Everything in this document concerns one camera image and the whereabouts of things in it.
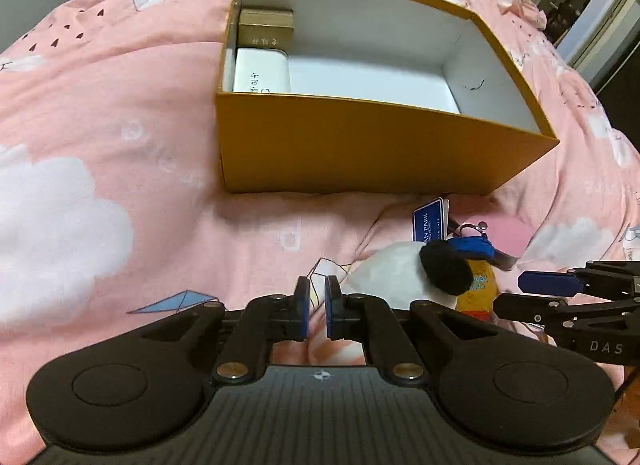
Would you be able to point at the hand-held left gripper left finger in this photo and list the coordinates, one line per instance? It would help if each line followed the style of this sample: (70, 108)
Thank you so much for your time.
(301, 310)

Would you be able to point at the pink snap card wallet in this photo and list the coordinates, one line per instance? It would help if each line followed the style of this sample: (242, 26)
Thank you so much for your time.
(510, 237)

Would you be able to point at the orange cardboard box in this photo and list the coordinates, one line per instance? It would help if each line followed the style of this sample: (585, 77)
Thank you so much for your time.
(350, 150)

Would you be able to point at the grey and gold gift box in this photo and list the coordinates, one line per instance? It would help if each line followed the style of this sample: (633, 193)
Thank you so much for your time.
(265, 32)

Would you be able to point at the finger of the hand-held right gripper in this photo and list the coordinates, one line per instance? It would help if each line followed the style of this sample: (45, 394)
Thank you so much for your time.
(547, 282)
(520, 307)

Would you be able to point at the pink printed blanket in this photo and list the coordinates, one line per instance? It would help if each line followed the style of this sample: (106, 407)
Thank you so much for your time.
(125, 120)

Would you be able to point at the blue paper hang tag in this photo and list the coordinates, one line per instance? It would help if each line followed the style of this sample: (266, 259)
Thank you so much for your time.
(427, 220)

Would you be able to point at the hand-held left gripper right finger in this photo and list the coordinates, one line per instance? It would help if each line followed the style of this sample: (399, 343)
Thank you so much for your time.
(331, 310)

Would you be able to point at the striped panda plush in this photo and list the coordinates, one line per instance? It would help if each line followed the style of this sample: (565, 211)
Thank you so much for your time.
(395, 270)

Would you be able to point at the white door frame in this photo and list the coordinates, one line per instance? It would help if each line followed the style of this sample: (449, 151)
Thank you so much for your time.
(612, 25)

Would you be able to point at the white rectangular box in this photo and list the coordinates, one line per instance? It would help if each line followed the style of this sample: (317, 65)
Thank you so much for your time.
(260, 70)

